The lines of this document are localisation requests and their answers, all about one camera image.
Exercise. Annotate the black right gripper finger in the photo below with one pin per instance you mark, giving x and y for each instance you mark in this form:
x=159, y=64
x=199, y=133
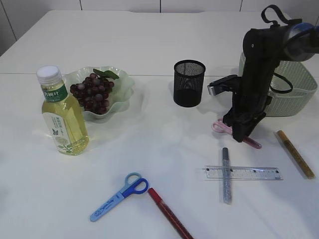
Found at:
x=244, y=125
x=232, y=118

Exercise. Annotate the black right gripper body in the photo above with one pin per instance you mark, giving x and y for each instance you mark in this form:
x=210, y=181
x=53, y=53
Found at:
x=252, y=95

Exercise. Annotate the pink scissors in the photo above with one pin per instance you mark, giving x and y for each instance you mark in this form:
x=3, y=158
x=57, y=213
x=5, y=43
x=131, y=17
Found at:
x=220, y=127

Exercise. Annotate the purple artificial grape bunch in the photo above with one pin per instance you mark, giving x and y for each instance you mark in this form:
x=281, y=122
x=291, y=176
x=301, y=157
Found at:
x=94, y=91

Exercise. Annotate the yellow tea bottle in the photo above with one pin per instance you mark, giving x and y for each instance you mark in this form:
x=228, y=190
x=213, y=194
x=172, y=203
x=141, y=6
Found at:
x=62, y=113

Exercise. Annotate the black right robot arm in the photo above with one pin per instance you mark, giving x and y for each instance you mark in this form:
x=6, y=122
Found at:
x=264, y=49

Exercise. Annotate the green woven plastic basket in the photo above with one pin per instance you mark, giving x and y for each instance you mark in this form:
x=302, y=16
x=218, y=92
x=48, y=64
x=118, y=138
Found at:
x=304, y=87

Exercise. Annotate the silver glitter pen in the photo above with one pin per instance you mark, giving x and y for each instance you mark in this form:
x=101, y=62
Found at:
x=227, y=191

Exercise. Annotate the clear plastic ruler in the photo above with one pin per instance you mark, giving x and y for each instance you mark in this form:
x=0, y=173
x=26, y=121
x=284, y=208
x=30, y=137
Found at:
x=241, y=173

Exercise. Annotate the black mesh pen holder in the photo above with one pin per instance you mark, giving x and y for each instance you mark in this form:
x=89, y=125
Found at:
x=188, y=83

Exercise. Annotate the gold glitter pen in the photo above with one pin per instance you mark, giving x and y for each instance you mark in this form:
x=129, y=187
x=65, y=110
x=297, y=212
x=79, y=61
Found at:
x=296, y=155

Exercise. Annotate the green wavy glass plate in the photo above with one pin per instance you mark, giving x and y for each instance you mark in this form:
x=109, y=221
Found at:
x=119, y=97

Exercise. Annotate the red glitter pen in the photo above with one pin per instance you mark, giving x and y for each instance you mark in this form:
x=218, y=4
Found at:
x=169, y=215

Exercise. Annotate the blue scissors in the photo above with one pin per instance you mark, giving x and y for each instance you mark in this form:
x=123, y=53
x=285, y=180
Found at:
x=134, y=184

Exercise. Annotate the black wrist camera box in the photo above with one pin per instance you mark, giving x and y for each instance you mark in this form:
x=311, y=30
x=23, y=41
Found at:
x=220, y=85

